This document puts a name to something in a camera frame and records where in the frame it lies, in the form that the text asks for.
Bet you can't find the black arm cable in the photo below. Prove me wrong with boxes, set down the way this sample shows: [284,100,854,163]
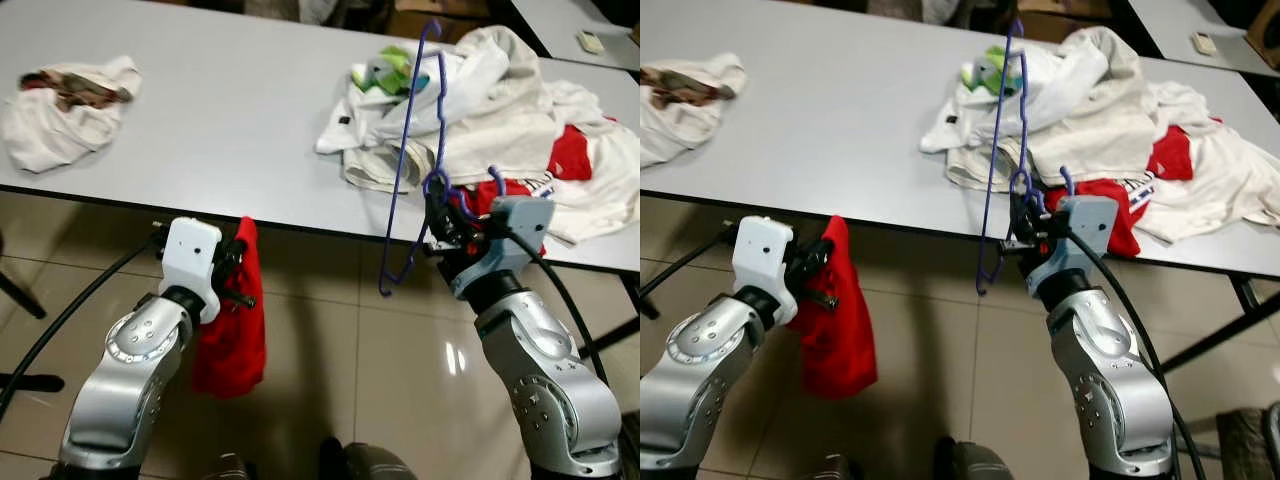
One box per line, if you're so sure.
[0,225,171,421]
[1070,230,1206,480]
[640,228,741,301]
[500,228,641,480]

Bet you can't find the red garment with printed trim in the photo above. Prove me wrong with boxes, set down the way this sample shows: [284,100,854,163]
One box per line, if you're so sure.
[455,123,594,259]
[1045,123,1196,259]

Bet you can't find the blue clothes hanger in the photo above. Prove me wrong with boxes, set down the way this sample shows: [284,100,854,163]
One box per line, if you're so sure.
[377,18,508,298]
[975,18,1076,298]

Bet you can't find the off-white garment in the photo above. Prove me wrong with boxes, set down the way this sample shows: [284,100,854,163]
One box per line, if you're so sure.
[1140,82,1280,246]
[545,80,641,248]

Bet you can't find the white garment with plaid lining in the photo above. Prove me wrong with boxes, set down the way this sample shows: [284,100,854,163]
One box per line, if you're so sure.
[0,55,143,173]
[640,52,749,169]

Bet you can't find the red garment with white label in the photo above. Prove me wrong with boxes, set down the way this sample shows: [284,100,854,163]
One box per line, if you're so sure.
[190,215,268,401]
[787,215,879,401]

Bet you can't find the grey robot right leg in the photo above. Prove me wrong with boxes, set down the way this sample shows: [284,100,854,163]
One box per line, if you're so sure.
[935,437,1016,480]
[318,437,416,480]

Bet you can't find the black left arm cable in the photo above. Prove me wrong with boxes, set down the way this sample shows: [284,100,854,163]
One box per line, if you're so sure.
[0,225,171,421]
[640,228,741,301]

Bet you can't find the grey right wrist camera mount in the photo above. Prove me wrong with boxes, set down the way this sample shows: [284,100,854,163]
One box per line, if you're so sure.
[1025,195,1119,296]
[450,195,556,299]

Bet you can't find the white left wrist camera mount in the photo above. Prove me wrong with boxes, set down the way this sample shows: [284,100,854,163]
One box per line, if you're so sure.
[158,217,223,323]
[732,217,798,323]

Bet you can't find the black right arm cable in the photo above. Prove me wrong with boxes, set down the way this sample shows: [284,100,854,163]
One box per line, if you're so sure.
[500,228,641,480]
[1070,230,1206,480]

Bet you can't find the brown cardboard box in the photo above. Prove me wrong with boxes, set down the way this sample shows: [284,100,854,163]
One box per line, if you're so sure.
[1018,0,1111,43]
[388,0,491,43]

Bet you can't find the green cloth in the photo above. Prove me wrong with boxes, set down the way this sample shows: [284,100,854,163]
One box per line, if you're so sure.
[960,45,1031,98]
[350,45,433,98]

